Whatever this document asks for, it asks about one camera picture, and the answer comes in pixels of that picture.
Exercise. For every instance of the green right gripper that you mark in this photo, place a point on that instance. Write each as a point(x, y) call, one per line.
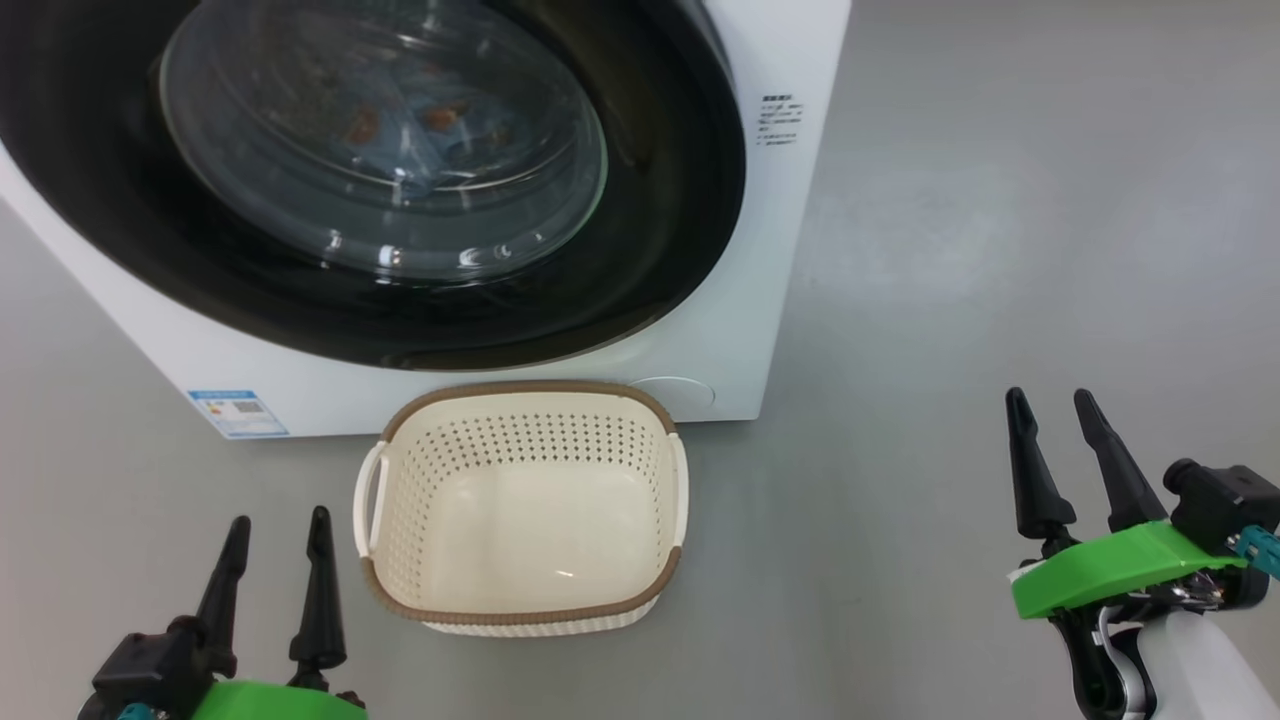
point(1110, 570)

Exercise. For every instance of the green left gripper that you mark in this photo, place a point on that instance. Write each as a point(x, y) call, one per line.
point(275, 702)

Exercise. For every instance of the white front-load washing machine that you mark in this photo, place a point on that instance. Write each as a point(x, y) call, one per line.
point(780, 300)

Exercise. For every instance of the cream perforated laundry basket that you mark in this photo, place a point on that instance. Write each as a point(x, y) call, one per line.
point(530, 540)

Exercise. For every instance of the blue cartoon print garment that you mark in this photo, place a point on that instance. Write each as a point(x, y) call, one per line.
point(450, 140)

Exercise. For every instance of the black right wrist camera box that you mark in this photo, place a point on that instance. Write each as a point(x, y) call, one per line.
point(1220, 510)

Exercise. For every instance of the blue energy label sticker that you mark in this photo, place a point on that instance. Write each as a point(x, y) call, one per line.
point(238, 413)

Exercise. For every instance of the black round glass washer door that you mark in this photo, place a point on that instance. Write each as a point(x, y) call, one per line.
point(650, 200)

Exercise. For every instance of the white round filter access cover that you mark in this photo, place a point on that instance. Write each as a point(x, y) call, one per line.
point(680, 392)

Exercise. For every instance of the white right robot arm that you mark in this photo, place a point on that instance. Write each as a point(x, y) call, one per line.
point(1200, 670)

